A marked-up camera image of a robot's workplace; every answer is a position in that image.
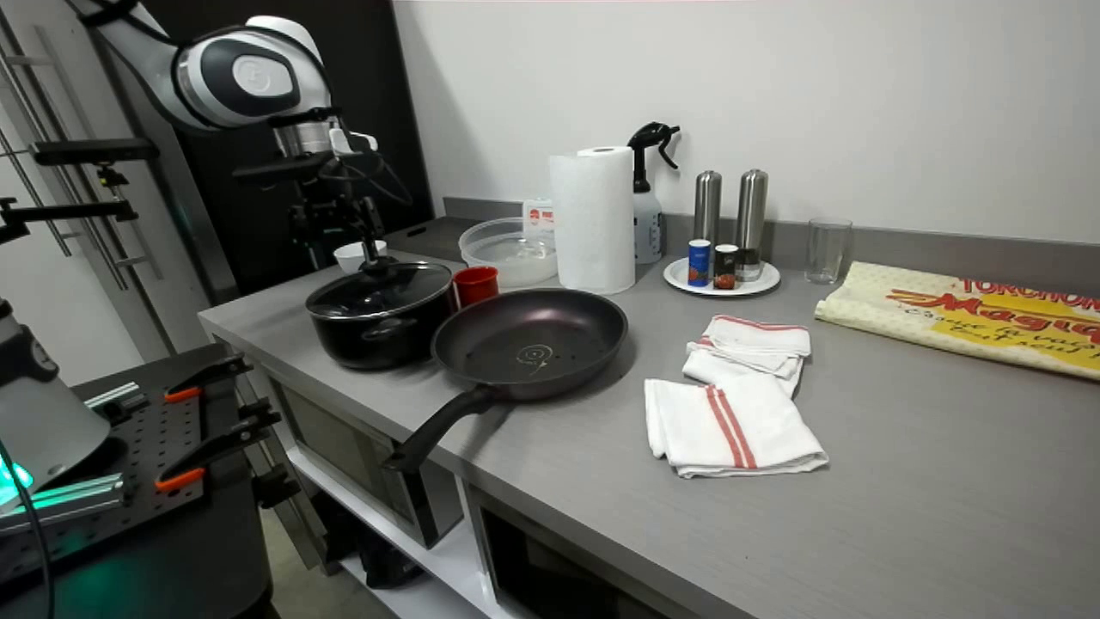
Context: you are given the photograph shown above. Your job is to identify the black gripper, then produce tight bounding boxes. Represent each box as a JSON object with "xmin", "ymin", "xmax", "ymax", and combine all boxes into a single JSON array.
[{"xmin": 288, "ymin": 174, "xmax": 389, "ymax": 271}]

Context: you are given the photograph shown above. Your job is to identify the black cooking pot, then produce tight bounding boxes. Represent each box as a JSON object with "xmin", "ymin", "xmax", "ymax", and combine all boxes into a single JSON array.
[{"xmin": 306, "ymin": 271, "xmax": 462, "ymax": 373}]

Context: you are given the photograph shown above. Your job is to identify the steel appliance under counter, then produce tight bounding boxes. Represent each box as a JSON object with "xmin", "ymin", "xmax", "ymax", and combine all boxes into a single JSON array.
[{"xmin": 270, "ymin": 372, "xmax": 469, "ymax": 549}]

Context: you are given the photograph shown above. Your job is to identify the small white bowl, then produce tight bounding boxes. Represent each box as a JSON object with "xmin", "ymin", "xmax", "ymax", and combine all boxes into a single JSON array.
[{"xmin": 329, "ymin": 236, "xmax": 391, "ymax": 279}]

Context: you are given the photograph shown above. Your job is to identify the black tall cabinet panel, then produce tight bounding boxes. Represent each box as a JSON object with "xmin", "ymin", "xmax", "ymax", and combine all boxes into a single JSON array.
[{"xmin": 114, "ymin": 0, "xmax": 438, "ymax": 304}]

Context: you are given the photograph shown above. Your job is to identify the red cup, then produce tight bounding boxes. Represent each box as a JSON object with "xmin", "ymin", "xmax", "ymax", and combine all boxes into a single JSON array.
[{"xmin": 449, "ymin": 265, "xmax": 502, "ymax": 309}]

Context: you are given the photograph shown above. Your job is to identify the grey diagonal stand leg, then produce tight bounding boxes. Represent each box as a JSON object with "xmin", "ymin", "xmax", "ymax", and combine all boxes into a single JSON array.
[{"xmin": 114, "ymin": 89, "xmax": 241, "ymax": 304}]

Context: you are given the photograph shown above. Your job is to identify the clear plastic bowl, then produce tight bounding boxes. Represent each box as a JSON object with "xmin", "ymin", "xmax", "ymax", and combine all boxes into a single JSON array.
[{"xmin": 457, "ymin": 212, "xmax": 562, "ymax": 287}]

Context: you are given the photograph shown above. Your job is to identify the small card with red print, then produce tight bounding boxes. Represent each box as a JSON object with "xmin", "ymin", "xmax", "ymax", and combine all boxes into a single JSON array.
[{"xmin": 520, "ymin": 200, "xmax": 556, "ymax": 236}]

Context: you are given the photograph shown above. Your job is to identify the black frying pan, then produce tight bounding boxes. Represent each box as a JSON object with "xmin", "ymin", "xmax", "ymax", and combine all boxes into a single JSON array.
[{"xmin": 391, "ymin": 286, "xmax": 634, "ymax": 473}]

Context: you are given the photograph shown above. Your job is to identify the white paper towel roll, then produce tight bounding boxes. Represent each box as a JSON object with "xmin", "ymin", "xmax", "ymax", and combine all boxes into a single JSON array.
[{"xmin": 548, "ymin": 140, "xmax": 641, "ymax": 294}]

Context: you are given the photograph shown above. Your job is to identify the black stand rod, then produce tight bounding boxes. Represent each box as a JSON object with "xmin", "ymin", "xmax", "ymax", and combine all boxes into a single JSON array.
[
  {"xmin": 0, "ymin": 197, "xmax": 142, "ymax": 247},
  {"xmin": 31, "ymin": 133, "xmax": 163, "ymax": 168}
]

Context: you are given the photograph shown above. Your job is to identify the spray bottle with black trigger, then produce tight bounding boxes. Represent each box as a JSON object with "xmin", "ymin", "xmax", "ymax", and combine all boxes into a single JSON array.
[{"xmin": 627, "ymin": 120, "xmax": 684, "ymax": 271}]

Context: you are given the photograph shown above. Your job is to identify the blue spice can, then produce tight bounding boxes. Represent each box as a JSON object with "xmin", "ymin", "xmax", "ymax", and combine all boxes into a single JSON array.
[{"xmin": 684, "ymin": 236, "xmax": 720, "ymax": 287}]

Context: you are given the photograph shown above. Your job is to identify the black robot table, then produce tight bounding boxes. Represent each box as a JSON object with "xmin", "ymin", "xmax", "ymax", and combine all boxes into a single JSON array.
[{"xmin": 0, "ymin": 341, "xmax": 287, "ymax": 619}]

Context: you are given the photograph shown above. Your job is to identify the short steel grinder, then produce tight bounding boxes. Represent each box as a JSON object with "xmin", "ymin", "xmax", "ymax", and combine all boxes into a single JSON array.
[{"xmin": 691, "ymin": 168, "xmax": 726, "ymax": 251}]

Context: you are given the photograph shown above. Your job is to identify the white round plate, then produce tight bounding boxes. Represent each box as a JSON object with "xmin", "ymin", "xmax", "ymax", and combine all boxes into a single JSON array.
[{"xmin": 661, "ymin": 251, "xmax": 785, "ymax": 304}]

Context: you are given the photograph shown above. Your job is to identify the dark spice jar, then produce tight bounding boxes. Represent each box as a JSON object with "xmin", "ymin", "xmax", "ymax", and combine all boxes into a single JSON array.
[{"xmin": 713, "ymin": 242, "xmax": 744, "ymax": 291}]

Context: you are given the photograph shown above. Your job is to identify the tall steel grinder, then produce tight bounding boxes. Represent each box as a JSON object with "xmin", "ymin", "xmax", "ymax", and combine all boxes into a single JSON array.
[{"xmin": 736, "ymin": 165, "xmax": 769, "ymax": 283}]

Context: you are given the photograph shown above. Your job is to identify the crumpled white towel red stripe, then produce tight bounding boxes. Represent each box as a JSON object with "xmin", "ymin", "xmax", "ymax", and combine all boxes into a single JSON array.
[{"xmin": 680, "ymin": 312, "xmax": 816, "ymax": 403}]

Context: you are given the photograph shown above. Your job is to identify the flat white towel red stripe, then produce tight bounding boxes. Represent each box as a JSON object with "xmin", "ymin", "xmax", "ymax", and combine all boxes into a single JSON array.
[{"xmin": 641, "ymin": 372, "xmax": 832, "ymax": 481}]

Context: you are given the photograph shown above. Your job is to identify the clear drinking glass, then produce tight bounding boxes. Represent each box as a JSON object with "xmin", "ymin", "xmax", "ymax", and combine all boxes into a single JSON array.
[{"xmin": 808, "ymin": 218, "xmax": 853, "ymax": 287}]

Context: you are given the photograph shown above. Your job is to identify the yellow bag with red print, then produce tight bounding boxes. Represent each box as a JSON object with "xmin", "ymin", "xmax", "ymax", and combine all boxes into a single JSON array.
[{"xmin": 813, "ymin": 258, "xmax": 1100, "ymax": 385}]

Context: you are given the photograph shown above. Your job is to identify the black clamp with orange handle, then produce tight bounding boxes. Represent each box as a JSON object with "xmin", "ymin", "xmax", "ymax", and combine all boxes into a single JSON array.
[
  {"xmin": 163, "ymin": 354, "xmax": 250, "ymax": 404},
  {"xmin": 153, "ymin": 399, "xmax": 287, "ymax": 497}
]

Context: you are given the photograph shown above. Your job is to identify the aluminium rail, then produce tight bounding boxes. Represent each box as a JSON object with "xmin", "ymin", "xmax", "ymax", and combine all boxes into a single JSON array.
[{"xmin": 0, "ymin": 470, "xmax": 130, "ymax": 528}]

